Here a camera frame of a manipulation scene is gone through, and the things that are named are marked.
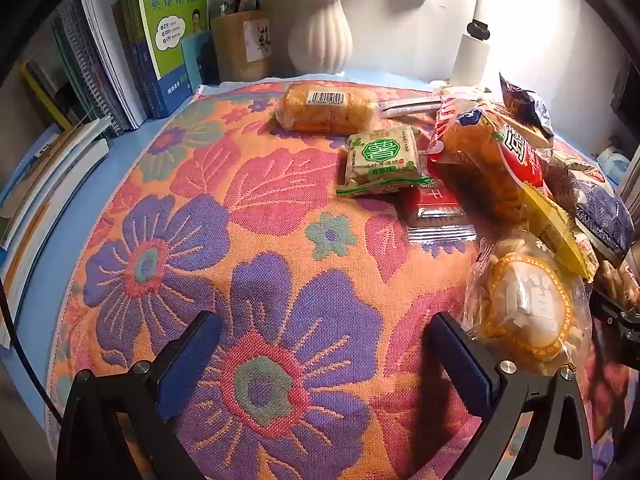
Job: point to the biscuit stick packet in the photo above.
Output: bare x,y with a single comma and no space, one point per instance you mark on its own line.
620,280

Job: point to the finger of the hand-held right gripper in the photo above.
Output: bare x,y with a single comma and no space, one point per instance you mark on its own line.
620,327

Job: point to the upright dark books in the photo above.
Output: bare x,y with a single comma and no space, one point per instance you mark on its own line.
47,95

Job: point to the dark blue book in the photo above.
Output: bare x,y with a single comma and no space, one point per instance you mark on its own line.
135,70

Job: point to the large red label snack bag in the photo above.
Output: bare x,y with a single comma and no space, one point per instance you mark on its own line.
490,160

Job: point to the blue patterned white snack bag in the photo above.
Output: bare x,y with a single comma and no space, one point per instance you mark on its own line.
600,205

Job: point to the red wafer packet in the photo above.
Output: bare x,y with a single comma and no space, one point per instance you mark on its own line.
432,207

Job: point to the green label cracker packet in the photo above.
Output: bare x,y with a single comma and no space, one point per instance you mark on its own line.
382,157

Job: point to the white ribbed vase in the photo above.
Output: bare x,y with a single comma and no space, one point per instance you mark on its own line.
320,30

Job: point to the floral woven cloth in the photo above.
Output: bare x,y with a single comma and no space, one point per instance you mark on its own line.
280,240

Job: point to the orange bread snack packet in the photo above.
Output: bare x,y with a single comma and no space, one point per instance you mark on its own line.
325,107

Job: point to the white desk lamp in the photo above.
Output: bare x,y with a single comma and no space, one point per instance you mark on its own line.
472,57

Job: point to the bundle of pens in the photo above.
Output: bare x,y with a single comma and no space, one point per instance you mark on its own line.
240,4

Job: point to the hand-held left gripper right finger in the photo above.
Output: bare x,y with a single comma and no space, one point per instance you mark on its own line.
462,365

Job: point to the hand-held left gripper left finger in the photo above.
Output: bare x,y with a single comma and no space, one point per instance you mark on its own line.
192,360

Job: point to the pale yellow snack packet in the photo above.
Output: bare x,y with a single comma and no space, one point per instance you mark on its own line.
465,94

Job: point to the small teal booklet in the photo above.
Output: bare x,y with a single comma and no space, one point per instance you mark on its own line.
200,57

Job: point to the white spiral notebooks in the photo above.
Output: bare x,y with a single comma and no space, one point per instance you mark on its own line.
95,60

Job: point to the wooden pen holder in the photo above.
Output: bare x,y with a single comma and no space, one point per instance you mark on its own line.
240,47

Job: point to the white striped snack packet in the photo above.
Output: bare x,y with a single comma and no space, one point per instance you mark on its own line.
407,106

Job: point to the blue and white snack bag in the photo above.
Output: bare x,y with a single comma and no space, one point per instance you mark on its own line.
530,110

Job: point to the stack of flat books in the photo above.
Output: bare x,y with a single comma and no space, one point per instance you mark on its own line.
45,180

